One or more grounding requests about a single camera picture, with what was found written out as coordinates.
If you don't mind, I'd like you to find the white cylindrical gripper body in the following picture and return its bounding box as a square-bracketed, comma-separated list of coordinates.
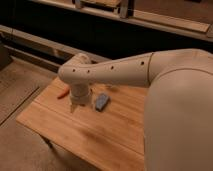
[70, 84, 91, 105]

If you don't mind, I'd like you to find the wooden table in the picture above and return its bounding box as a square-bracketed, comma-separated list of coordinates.
[17, 79, 147, 171]

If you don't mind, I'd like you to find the blue sponge block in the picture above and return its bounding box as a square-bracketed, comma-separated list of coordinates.
[95, 93, 110, 112]

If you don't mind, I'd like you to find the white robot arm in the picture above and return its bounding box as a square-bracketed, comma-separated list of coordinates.
[58, 49, 213, 171]

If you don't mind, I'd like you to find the wooden shelf rail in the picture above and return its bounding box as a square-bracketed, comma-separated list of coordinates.
[0, 25, 107, 72]

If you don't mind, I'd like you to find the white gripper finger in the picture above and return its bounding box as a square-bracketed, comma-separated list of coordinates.
[70, 105, 75, 113]

